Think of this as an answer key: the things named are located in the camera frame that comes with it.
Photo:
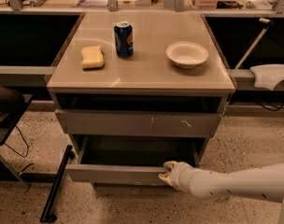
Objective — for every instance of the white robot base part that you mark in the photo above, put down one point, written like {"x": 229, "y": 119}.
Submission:
{"x": 267, "y": 76}

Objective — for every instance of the blue pepsi can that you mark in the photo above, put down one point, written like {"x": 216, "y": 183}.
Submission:
{"x": 123, "y": 32}

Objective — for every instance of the grey drawer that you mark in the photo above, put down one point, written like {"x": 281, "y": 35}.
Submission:
{"x": 76, "y": 121}
{"x": 132, "y": 160}

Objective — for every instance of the grey top drawer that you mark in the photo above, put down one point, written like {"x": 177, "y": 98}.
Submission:
{"x": 76, "y": 121}

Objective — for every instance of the yellow sponge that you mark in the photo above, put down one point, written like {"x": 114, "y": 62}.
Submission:
{"x": 92, "y": 57}

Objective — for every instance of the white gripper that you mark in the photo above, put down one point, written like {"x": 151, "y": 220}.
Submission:
{"x": 179, "y": 175}

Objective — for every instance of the grey drawer cabinet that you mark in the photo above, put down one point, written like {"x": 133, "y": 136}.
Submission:
{"x": 147, "y": 81}

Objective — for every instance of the dark chair at left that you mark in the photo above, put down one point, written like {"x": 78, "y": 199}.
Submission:
{"x": 12, "y": 106}

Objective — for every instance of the white leaning stick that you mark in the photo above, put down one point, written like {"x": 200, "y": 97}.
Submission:
{"x": 267, "y": 24}

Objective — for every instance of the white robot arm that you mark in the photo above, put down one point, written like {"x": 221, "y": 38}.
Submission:
{"x": 263, "y": 183}

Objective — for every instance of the white bowl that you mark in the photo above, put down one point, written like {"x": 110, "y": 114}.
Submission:
{"x": 186, "y": 55}

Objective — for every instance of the black metal floor bar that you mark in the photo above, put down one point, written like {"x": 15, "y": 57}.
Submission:
{"x": 47, "y": 215}

